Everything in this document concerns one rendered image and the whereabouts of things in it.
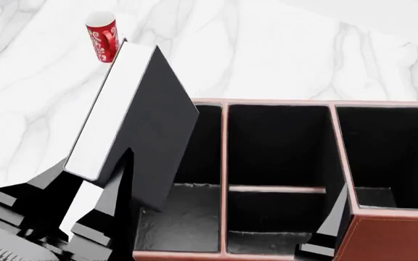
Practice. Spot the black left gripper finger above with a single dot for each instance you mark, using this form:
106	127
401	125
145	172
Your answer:
120	206
35	201

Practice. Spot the red mug with white pattern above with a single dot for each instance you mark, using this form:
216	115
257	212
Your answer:
98	40

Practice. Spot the brown leather caddy with compartments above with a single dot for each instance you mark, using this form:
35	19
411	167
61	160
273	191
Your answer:
394	239

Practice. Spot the black book with white pages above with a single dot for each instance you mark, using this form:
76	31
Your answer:
151	122

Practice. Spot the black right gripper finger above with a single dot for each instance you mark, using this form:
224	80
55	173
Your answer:
330	231

